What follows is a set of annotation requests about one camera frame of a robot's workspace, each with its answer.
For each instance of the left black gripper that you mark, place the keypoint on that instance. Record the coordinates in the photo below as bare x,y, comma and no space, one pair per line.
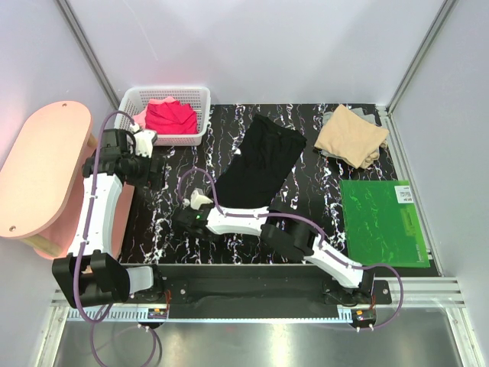
156,178

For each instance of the black daisy t-shirt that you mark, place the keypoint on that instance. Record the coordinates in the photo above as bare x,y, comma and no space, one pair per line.
255,175

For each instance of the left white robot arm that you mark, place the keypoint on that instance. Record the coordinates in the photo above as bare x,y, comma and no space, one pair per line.
90,275

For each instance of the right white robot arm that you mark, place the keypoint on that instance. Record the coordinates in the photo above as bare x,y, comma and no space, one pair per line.
291,236

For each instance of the red t-shirt in basket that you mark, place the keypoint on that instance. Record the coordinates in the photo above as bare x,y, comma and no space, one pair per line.
172,119

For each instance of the pink t-shirt in basket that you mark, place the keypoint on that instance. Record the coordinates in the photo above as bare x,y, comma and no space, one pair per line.
140,117

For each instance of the white plastic basket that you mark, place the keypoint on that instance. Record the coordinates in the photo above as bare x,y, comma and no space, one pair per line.
198,97

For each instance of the pink tiered shelf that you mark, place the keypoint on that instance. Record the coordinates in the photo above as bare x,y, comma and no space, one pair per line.
41,179

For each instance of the black marble table mat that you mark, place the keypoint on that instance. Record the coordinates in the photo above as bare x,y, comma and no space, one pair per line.
162,230

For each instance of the beige folded t-shirt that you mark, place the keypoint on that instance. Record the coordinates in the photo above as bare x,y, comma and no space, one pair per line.
351,139

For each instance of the green cutting mat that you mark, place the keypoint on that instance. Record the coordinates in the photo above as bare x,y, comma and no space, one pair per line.
381,223

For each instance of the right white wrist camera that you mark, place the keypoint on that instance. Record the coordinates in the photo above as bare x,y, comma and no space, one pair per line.
197,199

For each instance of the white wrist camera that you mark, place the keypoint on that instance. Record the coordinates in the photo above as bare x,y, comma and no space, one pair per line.
144,140
197,199

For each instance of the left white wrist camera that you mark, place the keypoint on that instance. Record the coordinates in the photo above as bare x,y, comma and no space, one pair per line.
144,140

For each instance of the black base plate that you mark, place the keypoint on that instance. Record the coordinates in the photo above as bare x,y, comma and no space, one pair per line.
257,292

